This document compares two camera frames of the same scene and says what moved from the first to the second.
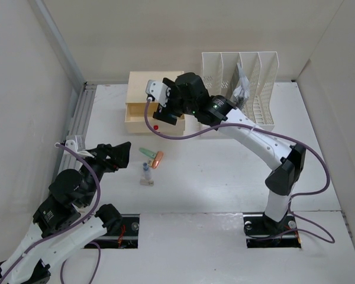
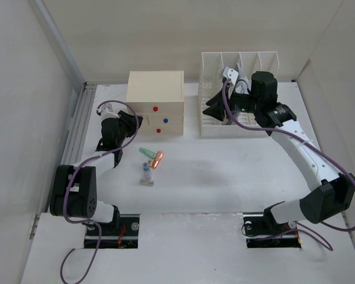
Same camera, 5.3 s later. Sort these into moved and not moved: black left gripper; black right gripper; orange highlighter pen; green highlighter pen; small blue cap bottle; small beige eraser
Moved: black right gripper; black left gripper
Not moved: green highlighter pen; small beige eraser; orange highlighter pen; small blue cap bottle
